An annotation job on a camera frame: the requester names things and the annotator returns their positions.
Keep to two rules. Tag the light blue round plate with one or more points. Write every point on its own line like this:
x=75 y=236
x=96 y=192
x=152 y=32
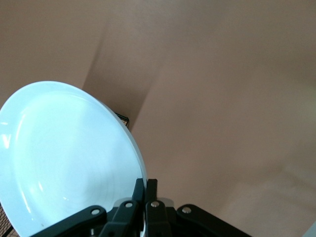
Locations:
x=69 y=153

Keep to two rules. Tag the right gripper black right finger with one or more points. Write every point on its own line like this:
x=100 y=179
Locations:
x=155 y=217

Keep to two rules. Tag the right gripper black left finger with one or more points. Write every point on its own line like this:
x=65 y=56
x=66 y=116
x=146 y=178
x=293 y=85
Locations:
x=128 y=214

